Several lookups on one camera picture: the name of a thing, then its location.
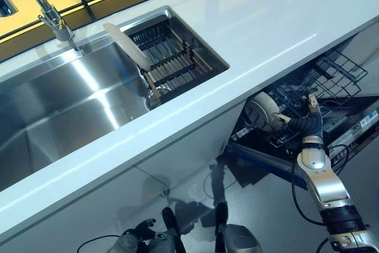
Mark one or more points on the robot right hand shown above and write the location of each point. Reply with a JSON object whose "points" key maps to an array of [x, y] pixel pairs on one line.
{"points": [[308, 127]]}

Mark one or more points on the stainless steel sink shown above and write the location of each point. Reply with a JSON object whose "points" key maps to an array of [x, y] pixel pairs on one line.
{"points": [[59, 102]]}

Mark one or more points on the white round plate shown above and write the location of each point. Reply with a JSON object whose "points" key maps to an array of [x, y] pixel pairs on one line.
{"points": [[263, 110], [130, 48]]}

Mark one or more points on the black dish drying rack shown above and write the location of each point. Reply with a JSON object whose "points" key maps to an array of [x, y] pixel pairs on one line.
{"points": [[171, 63]]}

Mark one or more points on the chrome gooseneck kitchen faucet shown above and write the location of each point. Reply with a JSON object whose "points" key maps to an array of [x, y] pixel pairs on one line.
{"points": [[47, 13]]}

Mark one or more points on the white base cabinet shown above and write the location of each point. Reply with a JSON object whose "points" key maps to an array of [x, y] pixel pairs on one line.
{"points": [[74, 205]]}

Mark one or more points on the black built-in dishwasher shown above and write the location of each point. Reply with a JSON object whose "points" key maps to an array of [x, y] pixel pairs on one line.
{"points": [[355, 122]]}

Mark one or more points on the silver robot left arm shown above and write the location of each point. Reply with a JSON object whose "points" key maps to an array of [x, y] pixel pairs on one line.
{"points": [[127, 244]]}

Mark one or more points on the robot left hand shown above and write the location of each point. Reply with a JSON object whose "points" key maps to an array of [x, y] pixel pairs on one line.
{"points": [[143, 230]]}

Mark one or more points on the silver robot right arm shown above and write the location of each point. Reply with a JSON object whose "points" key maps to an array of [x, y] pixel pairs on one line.
{"points": [[325, 185]]}

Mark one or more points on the dark dishwasher plate rack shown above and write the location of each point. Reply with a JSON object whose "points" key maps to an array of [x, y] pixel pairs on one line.
{"points": [[296, 99]]}

